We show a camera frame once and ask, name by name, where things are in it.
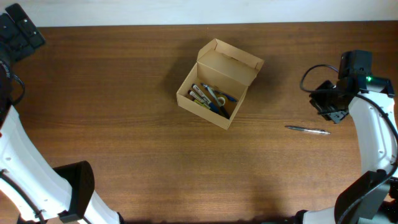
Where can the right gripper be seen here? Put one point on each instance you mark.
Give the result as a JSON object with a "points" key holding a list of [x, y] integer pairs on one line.
{"points": [[315, 101]]}

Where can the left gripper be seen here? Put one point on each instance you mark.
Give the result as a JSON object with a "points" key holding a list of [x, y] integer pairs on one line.
{"points": [[23, 46]]}

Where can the black pen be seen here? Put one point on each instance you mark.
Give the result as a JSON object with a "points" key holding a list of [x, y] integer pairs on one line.
{"points": [[309, 130]]}

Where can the blue pen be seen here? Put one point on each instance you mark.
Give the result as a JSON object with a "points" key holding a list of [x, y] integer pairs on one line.
{"points": [[230, 98]]}

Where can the yellow tape roll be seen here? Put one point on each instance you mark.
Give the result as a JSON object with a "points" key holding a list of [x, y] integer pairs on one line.
{"points": [[228, 105]]}

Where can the white marker blue cap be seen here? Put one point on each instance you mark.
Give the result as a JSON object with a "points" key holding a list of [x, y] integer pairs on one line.
{"points": [[212, 106]]}

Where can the brown cardboard box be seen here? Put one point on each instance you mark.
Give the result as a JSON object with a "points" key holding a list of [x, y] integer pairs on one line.
{"points": [[224, 68]]}

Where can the yellow highlighter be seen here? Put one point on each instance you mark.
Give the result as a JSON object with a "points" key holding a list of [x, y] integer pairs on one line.
{"points": [[201, 104]]}

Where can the white marker black cap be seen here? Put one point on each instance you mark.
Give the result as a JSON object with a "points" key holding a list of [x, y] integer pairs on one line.
{"points": [[196, 96]]}

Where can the grey black permanent marker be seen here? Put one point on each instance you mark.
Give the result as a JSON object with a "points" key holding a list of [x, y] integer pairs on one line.
{"points": [[218, 102]]}

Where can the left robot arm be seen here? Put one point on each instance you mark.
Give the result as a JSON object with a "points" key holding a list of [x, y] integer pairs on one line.
{"points": [[39, 191]]}

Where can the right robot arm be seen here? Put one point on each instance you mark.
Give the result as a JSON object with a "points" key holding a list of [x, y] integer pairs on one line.
{"points": [[369, 100]]}

